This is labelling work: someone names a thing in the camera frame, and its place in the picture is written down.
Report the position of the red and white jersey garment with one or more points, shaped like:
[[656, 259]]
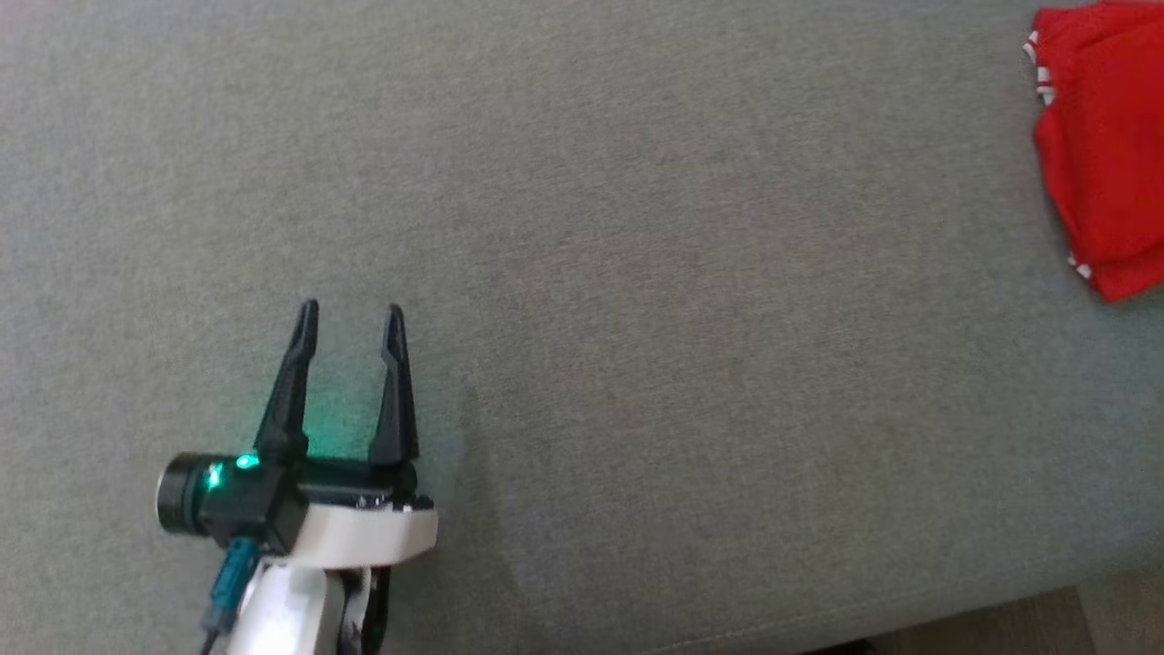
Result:
[[1109, 136]]

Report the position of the blue left camera connector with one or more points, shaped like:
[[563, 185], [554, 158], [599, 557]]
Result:
[[232, 573]]

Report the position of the grey fabric sofa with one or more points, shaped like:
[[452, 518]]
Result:
[[637, 318]]

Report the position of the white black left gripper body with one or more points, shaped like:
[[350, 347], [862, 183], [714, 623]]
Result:
[[364, 532]]

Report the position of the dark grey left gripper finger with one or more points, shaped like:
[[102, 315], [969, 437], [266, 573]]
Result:
[[289, 391], [396, 409]]

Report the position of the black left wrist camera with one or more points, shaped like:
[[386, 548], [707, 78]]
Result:
[[236, 500]]

